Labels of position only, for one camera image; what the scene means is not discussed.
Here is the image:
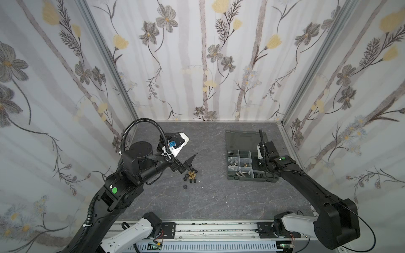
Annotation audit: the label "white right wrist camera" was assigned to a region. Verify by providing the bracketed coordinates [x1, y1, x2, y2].
[257, 145, 263, 160]

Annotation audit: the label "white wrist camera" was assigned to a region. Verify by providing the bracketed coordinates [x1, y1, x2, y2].
[257, 145, 263, 160]
[162, 132, 189, 158]

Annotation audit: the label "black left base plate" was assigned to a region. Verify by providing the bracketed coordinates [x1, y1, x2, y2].
[154, 222, 176, 240]

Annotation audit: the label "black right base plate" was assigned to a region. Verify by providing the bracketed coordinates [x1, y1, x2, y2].
[256, 222, 302, 239]

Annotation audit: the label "white slotted cable duct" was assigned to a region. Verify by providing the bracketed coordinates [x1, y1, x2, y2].
[137, 241, 283, 253]

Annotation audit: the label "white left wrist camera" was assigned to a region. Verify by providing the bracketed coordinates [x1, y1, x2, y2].
[162, 132, 189, 158]

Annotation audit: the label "brass wing nuts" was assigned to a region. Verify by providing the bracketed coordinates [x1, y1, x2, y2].
[188, 171, 197, 183]

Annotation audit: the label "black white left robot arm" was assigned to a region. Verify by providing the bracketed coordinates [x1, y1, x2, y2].
[63, 141, 195, 253]

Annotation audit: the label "black corrugated cable conduit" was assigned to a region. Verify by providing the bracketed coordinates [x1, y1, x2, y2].
[119, 117, 168, 152]

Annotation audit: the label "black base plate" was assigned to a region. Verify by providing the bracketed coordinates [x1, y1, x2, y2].
[256, 222, 302, 239]
[154, 222, 176, 240]

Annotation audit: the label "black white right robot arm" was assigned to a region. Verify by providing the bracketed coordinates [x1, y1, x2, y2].
[257, 140, 361, 249]

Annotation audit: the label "green plastic organizer box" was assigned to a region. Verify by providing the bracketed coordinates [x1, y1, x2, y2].
[225, 130, 279, 183]

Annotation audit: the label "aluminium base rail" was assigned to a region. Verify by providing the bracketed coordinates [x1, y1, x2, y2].
[110, 220, 349, 250]

